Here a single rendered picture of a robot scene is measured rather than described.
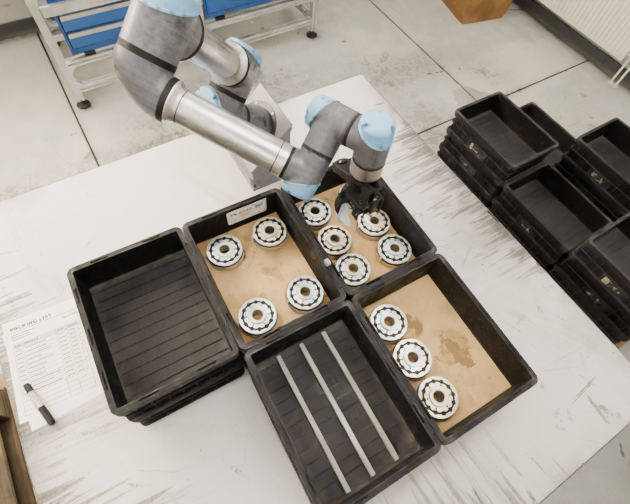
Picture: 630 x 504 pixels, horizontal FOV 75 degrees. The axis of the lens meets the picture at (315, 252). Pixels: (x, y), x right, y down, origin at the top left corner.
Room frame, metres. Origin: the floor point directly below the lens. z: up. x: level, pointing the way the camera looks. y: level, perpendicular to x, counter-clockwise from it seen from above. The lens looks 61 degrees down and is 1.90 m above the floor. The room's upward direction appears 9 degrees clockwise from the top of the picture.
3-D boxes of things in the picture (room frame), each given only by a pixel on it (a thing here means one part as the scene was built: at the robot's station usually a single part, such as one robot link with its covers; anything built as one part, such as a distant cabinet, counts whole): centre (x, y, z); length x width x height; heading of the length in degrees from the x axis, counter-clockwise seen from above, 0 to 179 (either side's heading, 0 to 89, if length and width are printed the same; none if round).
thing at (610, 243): (0.92, -1.29, 0.37); 0.40 x 0.30 x 0.45; 39
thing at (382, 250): (0.64, -0.23, 0.86); 0.10 x 0.10 x 0.01
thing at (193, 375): (0.32, 0.38, 0.92); 0.40 x 0.30 x 0.02; 37
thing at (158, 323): (0.32, 0.38, 0.87); 0.40 x 0.30 x 0.11; 37
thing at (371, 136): (0.64, -0.08, 1.27); 0.09 x 0.08 x 0.11; 64
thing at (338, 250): (0.64, -0.05, 0.86); 0.10 x 0.10 x 0.01
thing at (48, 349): (0.21, 0.68, 0.70); 0.33 x 0.23 x 0.01; 39
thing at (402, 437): (0.18, -0.11, 0.87); 0.40 x 0.30 x 0.11; 37
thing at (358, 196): (0.63, -0.09, 1.11); 0.09 x 0.08 x 0.12; 36
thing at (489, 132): (1.54, -0.78, 0.37); 0.40 x 0.30 x 0.45; 39
